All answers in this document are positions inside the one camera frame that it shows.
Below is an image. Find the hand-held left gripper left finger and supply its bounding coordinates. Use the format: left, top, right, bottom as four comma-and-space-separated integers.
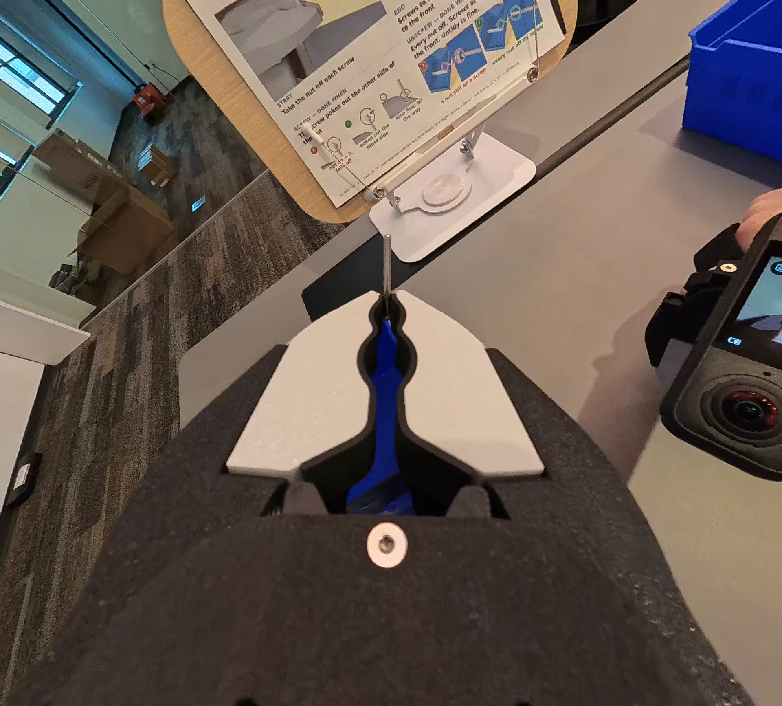
225, 290, 382, 516

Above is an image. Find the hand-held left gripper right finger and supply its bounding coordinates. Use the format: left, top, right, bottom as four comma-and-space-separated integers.
394, 289, 546, 516

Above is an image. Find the blue divided plastic bin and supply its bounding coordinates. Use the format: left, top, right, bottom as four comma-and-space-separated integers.
344, 318, 417, 517

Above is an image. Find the person's right hand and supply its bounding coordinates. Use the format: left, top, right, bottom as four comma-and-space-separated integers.
736, 188, 782, 251

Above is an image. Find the white stand base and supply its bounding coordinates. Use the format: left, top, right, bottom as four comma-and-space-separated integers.
368, 133, 538, 264

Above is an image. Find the small brown cardboard box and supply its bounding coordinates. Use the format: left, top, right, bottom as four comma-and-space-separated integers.
137, 145, 180, 187

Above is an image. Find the black floor power box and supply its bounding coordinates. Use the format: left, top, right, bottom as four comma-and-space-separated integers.
11, 451, 45, 506

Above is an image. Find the red floor device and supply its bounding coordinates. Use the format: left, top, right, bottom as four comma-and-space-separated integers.
132, 83, 167, 123

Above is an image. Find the printed instruction sheet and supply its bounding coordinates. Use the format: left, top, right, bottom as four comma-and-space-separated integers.
131, 0, 567, 209

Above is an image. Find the instruction sheet on stand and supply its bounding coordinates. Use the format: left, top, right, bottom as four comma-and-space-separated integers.
160, 0, 579, 225

